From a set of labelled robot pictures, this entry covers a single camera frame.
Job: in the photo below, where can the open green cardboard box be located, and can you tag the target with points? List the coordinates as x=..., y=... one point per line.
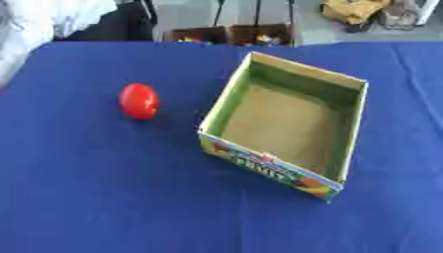
x=282, y=128

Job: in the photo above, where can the brown cardboard storage box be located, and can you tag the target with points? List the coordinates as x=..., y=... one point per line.
x=262, y=34
x=196, y=35

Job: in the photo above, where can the red toy tomato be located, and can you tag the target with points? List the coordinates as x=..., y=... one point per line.
x=138, y=101

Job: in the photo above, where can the black tripod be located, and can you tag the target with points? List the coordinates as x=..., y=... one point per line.
x=256, y=11

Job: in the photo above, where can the yellow bag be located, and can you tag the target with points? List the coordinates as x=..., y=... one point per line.
x=353, y=11

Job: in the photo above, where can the person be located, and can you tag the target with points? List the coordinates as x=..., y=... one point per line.
x=52, y=23

